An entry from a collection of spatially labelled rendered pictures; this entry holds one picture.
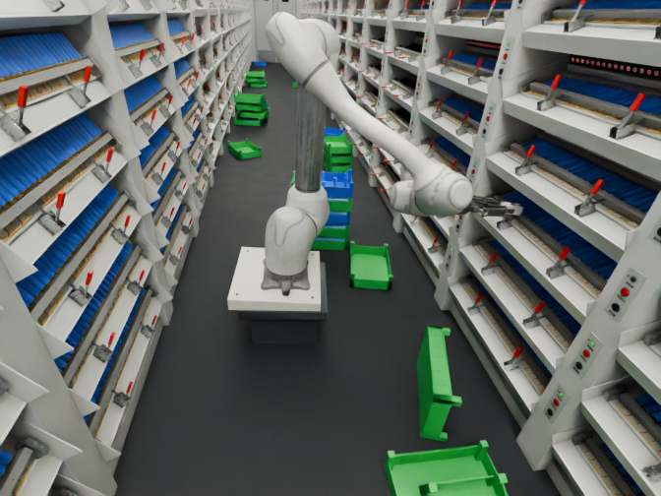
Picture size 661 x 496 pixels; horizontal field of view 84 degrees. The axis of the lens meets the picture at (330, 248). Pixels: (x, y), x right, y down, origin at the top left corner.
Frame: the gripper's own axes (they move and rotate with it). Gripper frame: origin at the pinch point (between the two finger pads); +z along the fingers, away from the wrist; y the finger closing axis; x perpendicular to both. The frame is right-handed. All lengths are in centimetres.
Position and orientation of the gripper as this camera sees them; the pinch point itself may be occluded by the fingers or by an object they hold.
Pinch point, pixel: (510, 208)
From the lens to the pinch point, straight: 134.6
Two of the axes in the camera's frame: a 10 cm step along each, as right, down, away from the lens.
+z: 9.7, 0.7, 2.1
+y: 1.4, 5.4, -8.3
